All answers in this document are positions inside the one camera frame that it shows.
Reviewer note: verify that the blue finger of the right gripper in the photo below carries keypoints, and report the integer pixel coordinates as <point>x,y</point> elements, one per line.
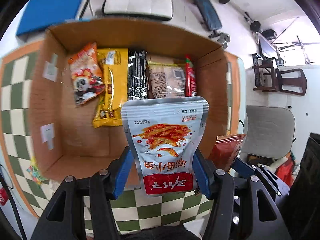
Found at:
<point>243,167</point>

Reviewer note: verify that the orange sunflower seed bag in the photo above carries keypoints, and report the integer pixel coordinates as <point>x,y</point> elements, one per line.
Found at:
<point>86,74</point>

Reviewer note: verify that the red long snack packet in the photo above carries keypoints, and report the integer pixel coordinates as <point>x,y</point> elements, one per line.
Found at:
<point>190,77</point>

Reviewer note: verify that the green fruit candy bag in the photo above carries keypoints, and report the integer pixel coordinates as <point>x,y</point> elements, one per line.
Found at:
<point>35,173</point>

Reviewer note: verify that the brown red snack packet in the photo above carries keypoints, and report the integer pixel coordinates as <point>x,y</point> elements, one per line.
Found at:
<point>225,150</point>

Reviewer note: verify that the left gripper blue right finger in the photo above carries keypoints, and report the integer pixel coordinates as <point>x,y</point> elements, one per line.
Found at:
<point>218,186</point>

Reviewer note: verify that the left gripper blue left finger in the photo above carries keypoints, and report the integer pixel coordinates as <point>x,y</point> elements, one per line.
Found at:
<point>63,217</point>

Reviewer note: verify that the cardboard milk box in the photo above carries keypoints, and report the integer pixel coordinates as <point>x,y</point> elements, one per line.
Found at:
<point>124,33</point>

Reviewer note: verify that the grey shell chair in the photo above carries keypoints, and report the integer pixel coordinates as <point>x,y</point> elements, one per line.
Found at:
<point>269,131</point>

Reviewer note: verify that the clear pink snack bag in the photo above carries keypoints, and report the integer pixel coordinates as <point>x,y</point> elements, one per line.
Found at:
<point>167,80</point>

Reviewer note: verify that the checkered green table mat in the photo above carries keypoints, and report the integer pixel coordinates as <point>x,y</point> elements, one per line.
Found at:
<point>25,129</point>

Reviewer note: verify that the silver spicy fish pouch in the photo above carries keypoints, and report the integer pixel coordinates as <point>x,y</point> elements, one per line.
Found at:
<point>163,135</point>

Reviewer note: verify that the yellow black snack bag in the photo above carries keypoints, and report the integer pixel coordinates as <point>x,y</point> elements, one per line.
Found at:
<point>125,79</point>

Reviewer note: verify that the floor barbell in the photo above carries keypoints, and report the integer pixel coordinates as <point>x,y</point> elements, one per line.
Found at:
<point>255,26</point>

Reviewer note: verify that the black sit-up bench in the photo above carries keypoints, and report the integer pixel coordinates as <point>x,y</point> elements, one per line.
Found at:
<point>209,14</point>

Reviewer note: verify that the dark wooden chair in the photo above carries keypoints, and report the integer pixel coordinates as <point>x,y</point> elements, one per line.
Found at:
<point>270,79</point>

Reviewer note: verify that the chrome dumbbell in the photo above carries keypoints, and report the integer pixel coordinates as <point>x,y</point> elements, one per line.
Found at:
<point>222,38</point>

